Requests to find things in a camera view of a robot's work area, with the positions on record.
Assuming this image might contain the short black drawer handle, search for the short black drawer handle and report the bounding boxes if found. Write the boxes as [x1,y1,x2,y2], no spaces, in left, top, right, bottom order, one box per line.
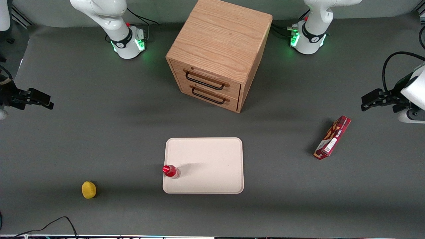
[192,87,226,105]

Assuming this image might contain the smaller wooden drawer front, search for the smaller wooden drawer front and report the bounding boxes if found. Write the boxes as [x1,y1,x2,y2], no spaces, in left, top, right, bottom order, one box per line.
[178,79,239,112]

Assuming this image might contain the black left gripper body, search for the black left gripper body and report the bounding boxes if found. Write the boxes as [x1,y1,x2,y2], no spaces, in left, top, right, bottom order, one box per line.
[384,72,415,110]

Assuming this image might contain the red shortbread biscuit box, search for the red shortbread biscuit box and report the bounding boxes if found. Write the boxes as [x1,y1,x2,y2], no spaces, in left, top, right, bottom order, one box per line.
[313,116,352,160]

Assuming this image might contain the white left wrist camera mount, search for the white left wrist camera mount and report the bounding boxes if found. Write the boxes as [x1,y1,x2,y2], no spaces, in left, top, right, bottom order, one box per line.
[398,109,425,124]

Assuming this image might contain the thin black table-edge cable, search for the thin black table-edge cable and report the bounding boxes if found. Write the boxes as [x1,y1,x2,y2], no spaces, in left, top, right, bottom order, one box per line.
[10,216,79,239]

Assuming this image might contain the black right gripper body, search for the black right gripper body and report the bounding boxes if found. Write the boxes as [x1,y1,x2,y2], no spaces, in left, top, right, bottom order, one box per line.
[0,80,26,111]

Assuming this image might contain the cream rectangular plastic tray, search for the cream rectangular plastic tray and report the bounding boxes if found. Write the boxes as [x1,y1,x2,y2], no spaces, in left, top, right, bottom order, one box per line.
[162,137,244,194]

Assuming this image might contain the larger wooden drawer front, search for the larger wooden drawer front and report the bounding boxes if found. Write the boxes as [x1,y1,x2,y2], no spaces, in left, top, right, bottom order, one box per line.
[170,60,241,99]

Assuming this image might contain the aluminium frame profile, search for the aluminium frame profile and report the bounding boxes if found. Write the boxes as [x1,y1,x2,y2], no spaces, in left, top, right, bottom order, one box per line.
[412,7,425,24]
[12,4,34,29]

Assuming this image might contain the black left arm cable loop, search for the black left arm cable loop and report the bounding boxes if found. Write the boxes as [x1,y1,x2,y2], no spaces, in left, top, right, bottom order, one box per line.
[382,51,425,95]

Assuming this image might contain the black right base cable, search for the black right base cable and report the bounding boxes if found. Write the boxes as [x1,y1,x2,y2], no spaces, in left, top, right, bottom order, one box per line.
[126,6,160,42]

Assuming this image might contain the small red coke bottle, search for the small red coke bottle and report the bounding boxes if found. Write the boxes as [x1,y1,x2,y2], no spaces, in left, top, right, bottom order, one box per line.
[162,165,181,179]

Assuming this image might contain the wooden two-drawer cabinet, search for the wooden two-drawer cabinet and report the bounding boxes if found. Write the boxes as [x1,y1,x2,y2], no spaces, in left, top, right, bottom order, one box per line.
[166,0,273,114]

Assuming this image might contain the black left base cables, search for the black left base cables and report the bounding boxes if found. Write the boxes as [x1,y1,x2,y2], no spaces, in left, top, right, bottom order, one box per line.
[271,23,299,38]

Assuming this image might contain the yellow lemon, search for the yellow lemon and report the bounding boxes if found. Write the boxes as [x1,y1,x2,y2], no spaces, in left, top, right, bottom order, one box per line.
[81,181,97,199]

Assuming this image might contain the long black drawer handle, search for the long black drawer handle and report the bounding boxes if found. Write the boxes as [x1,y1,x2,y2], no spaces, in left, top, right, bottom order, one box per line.
[185,71,225,91]

